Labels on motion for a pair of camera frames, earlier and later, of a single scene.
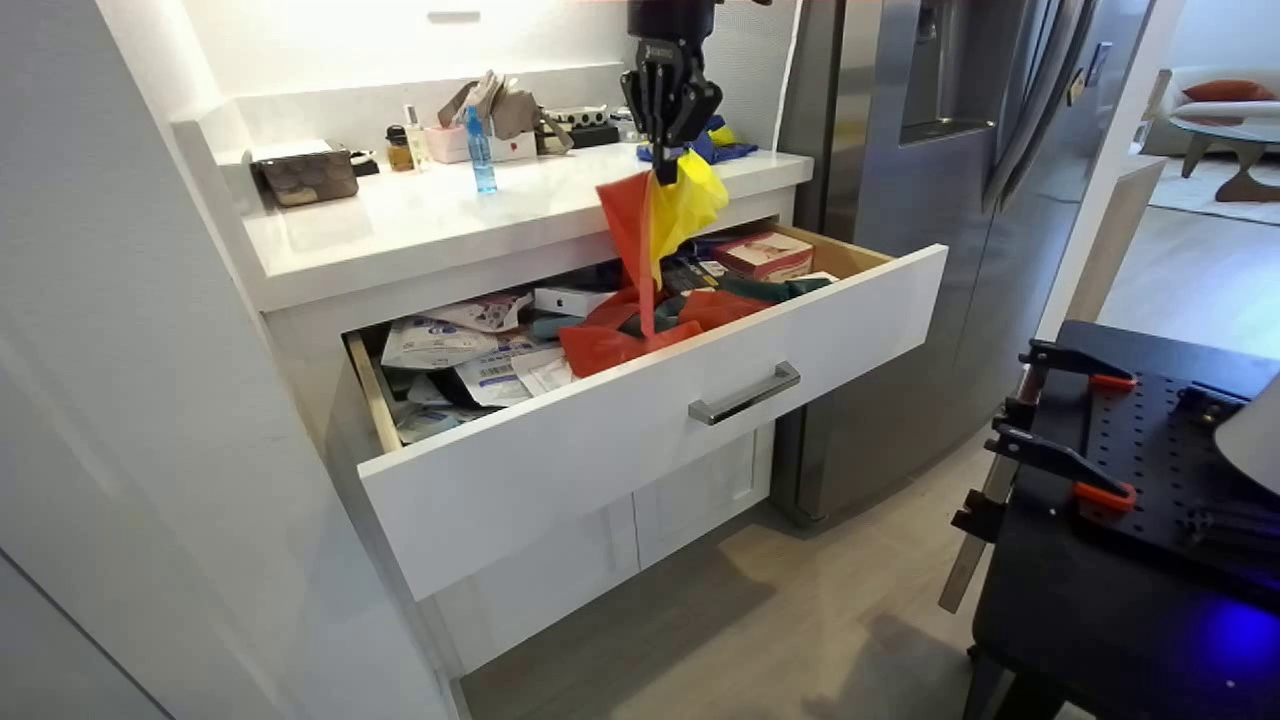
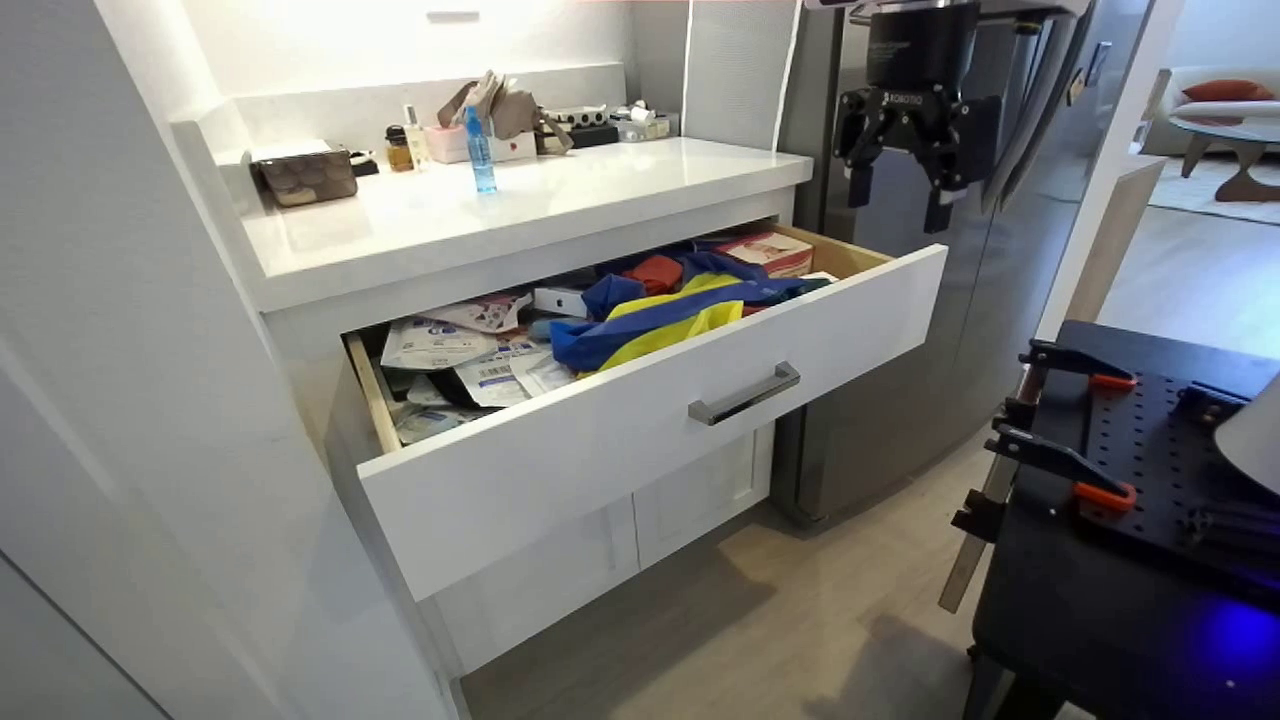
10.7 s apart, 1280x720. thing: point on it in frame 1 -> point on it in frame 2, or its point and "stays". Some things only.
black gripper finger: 646,117 -> 861,128
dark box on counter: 309,182 stays
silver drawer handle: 720,403 stays
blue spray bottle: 481,148 stays
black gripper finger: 699,115 -> 945,148
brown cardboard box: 778,254 stays
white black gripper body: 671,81 -> 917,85
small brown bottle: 396,152 stays
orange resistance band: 632,323 -> 658,275
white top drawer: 471,426 stays
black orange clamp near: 1020,448 stays
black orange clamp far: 1038,359 stays
